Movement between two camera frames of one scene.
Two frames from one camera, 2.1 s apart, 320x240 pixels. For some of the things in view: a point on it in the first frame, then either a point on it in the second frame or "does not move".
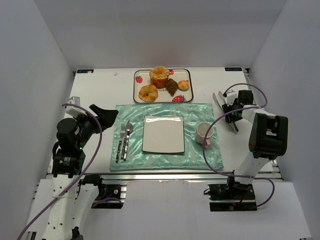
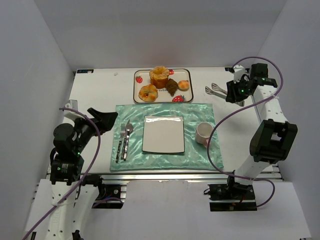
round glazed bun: x=148 y=93 does not move
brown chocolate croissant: x=171 y=86 does not move
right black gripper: x=230 y=113 -> x=232 y=91
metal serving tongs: x=232 y=123 -> x=214 y=86
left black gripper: x=99 y=119 does not move
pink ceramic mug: x=201 y=131 does not move
